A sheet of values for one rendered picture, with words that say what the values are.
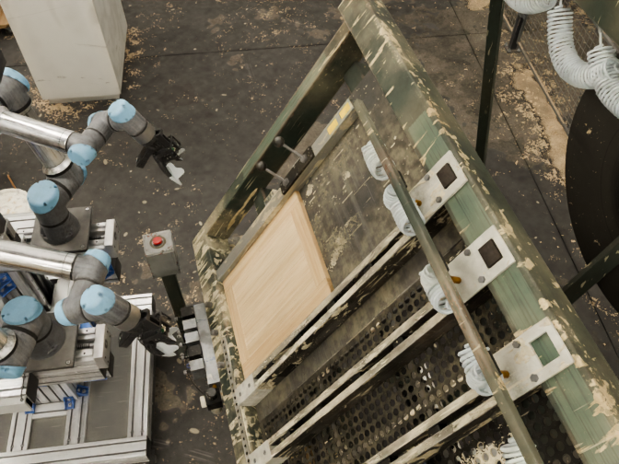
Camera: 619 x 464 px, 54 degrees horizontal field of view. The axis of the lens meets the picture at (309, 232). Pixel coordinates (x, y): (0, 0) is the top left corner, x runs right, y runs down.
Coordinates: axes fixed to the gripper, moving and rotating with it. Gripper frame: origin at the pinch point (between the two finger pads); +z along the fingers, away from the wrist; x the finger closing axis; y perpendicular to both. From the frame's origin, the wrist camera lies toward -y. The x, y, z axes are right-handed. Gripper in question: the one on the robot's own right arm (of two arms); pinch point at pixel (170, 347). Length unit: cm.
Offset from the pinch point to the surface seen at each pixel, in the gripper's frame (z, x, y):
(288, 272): 25.9, 28.5, 29.7
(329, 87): 3, 80, 64
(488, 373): -25, -45, 90
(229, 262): 36, 51, 0
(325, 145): 4, 55, 59
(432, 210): -13, 2, 88
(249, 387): 37.7, -1.9, 4.1
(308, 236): 18, 34, 42
